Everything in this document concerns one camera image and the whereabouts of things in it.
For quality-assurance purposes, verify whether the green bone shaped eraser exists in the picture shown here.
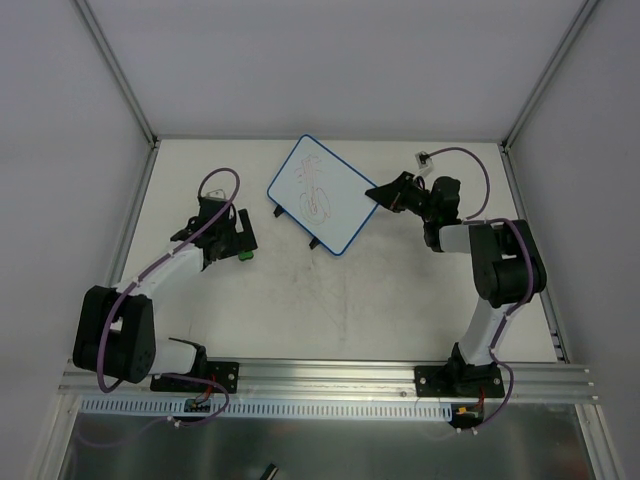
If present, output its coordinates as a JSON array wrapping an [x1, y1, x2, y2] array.
[[238, 251, 254, 261]]

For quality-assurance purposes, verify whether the blue framed whiteboard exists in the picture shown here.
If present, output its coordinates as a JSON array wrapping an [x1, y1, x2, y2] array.
[[267, 134, 377, 256]]

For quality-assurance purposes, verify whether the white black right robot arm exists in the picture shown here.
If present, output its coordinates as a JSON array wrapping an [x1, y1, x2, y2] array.
[[365, 172, 546, 396]]

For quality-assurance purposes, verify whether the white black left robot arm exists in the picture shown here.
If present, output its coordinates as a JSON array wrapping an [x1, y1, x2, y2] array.
[[72, 196, 258, 390]]

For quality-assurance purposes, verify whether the black whiteboard foot near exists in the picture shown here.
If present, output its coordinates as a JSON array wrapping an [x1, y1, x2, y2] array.
[[309, 237, 322, 250]]

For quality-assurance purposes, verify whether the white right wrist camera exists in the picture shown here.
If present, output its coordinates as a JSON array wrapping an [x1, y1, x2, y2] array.
[[415, 151, 434, 177]]

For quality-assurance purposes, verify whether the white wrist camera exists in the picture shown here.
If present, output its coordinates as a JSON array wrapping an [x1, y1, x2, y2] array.
[[204, 188, 227, 201], [415, 151, 434, 177]]

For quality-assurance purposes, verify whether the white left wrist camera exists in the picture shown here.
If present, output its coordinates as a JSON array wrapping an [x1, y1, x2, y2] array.
[[204, 188, 227, 201]]

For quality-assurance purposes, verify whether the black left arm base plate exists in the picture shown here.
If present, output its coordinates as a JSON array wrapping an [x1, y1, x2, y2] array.
[[150, 360, 240, 394]]

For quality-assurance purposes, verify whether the aluminium front rail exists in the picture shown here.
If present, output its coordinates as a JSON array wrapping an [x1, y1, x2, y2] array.
[[57, 353, 600, 405]]

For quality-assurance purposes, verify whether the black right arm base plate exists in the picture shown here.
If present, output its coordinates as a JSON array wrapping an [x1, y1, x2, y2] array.
[[414, 363, 505, 399]]

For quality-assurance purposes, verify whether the white slotted cable duct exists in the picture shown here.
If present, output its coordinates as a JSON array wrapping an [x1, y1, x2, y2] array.
[[79, 395, 453, 422]]

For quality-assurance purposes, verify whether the aluminium left frame post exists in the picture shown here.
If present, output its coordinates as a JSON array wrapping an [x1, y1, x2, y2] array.
[[71, 0, 158, 148]]

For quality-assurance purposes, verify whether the aluminium frame post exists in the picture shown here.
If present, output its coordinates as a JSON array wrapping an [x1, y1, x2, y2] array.
[[501, 0, 601, 152], [71, 0, 158, 148]]

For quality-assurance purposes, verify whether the aluminium right frame post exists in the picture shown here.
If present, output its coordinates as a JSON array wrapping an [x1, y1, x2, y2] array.
[[501, 0, 601, 152]]

